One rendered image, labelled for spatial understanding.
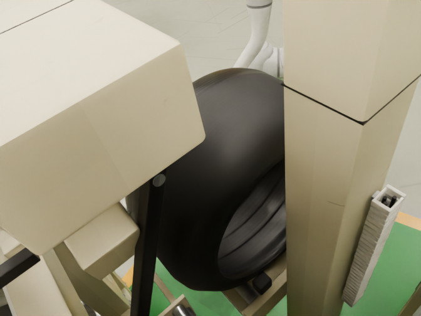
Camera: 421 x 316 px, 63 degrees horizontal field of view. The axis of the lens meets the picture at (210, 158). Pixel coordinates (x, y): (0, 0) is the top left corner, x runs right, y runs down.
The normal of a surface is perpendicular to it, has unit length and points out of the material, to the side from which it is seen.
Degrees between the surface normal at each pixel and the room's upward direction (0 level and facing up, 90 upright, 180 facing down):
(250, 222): 6
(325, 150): 90
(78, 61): 0
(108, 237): 18
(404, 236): 0
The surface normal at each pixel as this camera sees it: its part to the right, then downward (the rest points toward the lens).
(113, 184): 0.63, 0.50
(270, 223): -0.37, -0.48
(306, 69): -0.76, 0.56
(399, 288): -0.17, -0.66
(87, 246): 0.04, -0.47
